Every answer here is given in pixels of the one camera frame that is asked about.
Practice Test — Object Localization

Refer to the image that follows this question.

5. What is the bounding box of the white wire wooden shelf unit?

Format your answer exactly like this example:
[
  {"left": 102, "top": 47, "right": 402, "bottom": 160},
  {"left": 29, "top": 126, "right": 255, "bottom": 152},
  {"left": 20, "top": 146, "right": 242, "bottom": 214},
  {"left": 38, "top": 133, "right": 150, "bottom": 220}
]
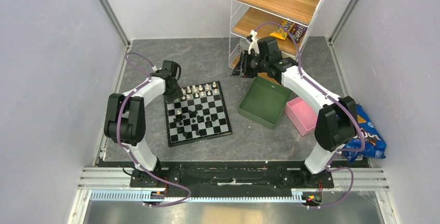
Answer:
[{"left": 228, "top": 0, "right": 325, "bottom": 68}]

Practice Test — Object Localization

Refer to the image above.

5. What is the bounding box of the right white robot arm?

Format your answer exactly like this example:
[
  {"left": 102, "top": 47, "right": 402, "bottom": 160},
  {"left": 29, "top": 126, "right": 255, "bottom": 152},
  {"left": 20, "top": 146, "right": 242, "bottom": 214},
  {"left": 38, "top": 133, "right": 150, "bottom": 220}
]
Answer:
[{"left": 231, "top": 30, "right": 359, "bottom": 187}]

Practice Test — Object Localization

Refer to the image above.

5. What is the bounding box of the pink square tray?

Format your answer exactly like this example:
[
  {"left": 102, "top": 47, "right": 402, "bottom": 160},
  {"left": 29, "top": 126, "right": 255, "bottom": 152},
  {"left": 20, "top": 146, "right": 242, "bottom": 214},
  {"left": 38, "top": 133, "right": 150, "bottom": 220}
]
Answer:
[{"left": 284, "top": 97, "right": 318, "bottom": 136}]

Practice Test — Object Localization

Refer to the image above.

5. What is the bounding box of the brown M&M candy bag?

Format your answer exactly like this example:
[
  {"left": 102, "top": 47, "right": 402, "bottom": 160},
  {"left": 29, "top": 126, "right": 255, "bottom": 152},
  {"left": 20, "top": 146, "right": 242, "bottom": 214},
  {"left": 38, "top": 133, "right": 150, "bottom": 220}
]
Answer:
[{"left": 290, "top": 23, "right": 308, "bottom": 44}]

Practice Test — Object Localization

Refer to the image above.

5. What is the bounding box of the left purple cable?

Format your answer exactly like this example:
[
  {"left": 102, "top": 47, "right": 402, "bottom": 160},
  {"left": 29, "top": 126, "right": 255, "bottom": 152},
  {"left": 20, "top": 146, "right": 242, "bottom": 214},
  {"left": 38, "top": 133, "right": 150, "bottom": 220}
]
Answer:
[{"left": 116, "top": 52, "right": 192, "bottom": 208}]

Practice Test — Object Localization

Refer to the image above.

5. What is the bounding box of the green square tray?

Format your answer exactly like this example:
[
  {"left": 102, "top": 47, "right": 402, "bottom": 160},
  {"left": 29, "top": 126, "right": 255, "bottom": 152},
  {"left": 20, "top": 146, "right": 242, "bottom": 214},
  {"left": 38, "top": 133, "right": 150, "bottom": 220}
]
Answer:
[{"left": 238, "top": 76, "right": 293, "bottom": 129}]

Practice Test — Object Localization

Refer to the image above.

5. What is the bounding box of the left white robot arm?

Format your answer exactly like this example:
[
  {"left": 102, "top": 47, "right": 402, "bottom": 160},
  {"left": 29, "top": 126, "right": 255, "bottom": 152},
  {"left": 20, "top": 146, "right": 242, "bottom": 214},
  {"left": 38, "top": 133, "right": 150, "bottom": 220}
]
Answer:
[{"left": 104, "top": 60, "right": 183, "bottom": 187}]

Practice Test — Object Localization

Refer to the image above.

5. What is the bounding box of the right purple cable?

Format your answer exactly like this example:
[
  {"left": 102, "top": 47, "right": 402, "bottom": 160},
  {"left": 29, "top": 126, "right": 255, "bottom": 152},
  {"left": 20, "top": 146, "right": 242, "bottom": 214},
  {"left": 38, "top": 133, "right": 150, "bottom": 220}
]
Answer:
[{"left": 253, "top": 21, "right": 367, "bottom": 209}]

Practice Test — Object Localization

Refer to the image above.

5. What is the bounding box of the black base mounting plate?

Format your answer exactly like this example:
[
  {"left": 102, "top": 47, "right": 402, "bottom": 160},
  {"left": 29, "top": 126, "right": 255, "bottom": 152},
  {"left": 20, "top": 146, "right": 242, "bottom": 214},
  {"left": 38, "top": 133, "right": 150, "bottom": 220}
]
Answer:
[{"left": 130, "top": 161, "right": 335, "bottom": 198}]

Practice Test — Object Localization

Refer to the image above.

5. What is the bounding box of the blue Doritos chip bag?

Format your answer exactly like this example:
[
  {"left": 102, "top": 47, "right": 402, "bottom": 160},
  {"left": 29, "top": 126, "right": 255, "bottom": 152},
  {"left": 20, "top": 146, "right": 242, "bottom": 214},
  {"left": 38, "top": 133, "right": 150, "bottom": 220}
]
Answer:
[{"left": 342, "top": 104, "right": 387, "bottom": 163}]

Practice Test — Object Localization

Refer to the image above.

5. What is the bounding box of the purple cable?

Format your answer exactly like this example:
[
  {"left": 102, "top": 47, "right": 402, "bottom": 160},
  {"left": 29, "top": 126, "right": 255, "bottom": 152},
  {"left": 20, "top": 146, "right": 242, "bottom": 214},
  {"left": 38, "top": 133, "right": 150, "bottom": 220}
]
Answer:
[
  {"left": 116, "top": 52, "right": 192, "bottom": 208},
  {"left": 253, "top": 21, "right": 367, "bottom": 209}
]

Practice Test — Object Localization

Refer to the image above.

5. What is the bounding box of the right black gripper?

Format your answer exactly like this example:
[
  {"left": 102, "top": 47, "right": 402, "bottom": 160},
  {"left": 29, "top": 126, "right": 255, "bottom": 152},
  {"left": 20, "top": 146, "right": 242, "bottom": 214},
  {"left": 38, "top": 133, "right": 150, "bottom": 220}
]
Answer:
[{"left": 229, "top": 50, "right": 269, "bottom": 78}]

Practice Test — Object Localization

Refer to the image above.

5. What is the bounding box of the yellow M&M candy bag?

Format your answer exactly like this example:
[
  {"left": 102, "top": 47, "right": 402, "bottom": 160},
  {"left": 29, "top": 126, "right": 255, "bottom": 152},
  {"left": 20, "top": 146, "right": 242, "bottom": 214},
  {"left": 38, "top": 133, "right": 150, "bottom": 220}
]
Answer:
[{"left": 269, "top": 19, "right": 295, "bottom": 40}]

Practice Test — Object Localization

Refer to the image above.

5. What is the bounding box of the black white chessboard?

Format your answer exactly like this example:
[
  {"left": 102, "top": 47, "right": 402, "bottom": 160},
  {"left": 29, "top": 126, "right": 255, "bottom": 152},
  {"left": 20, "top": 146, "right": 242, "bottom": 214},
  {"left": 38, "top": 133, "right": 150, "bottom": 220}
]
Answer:
[{"left": 164, "top": 81, "right": 232, "bottom": 147}]

